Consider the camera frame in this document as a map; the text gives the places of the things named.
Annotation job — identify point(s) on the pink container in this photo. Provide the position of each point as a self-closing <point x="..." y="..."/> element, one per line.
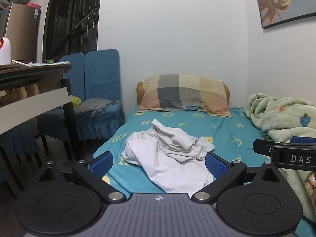
<point x="33" y="5"/>

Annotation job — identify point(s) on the pale green fleece blanket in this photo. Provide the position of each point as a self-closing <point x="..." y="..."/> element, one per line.
<point x="284" y="113"/>

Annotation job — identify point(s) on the wooden table with black legs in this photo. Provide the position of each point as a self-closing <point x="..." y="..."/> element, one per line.
<point x="32" y="103"/>

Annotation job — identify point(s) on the white papers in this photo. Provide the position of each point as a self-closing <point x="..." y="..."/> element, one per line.
<point x="39" y="64"/>

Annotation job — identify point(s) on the bed with teal printed sheet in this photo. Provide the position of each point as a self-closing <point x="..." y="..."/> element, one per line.
<point x="222" y="133"/>

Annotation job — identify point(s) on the white rounded appliance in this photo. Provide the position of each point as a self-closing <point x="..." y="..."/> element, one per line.
<point x="6" y="54"/>

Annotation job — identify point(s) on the blue covered chair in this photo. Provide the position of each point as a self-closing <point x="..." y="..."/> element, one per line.
<point x="102" y="79"/>
<point x="74" y="79"/>

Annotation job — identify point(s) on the plaid pillow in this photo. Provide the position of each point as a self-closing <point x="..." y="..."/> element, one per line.
<point x="185" y="91"/>

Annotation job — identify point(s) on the small green box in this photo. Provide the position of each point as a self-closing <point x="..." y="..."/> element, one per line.
<point x="50" y="61"/>

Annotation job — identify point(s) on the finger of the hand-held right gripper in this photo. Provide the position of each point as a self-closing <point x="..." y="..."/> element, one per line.
<point x="303" y="140"/>
<point x="262" y="147"/>

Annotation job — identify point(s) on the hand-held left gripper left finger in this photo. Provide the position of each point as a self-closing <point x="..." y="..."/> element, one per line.
<point x="103" y="163"/>

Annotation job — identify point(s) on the framed leaf wall picture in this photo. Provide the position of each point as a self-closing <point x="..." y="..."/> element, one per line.
<point x="276" y="2"/>

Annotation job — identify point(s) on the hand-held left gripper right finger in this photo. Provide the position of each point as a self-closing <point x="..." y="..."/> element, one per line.
<point x="215" y="165"/>

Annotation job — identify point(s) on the grey cloth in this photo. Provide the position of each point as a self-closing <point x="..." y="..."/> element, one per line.
<point x="91" y="106"/>

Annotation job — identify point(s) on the orange-brown cushion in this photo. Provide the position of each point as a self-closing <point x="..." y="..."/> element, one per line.
<point x="140" y="93"/>

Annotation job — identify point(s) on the brown refrigerator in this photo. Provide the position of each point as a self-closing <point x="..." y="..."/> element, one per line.
<point x="22" y="34"/>

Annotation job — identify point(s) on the yellow-green plush toy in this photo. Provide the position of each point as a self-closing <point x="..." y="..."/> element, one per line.
<point x="76" y="101"/>

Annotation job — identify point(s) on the dark grilled window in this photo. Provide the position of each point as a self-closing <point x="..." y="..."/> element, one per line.
<point x="74" y="17"/>

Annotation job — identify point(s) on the white shirt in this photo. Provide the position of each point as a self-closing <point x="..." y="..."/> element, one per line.
<point x="177" y="167"/>

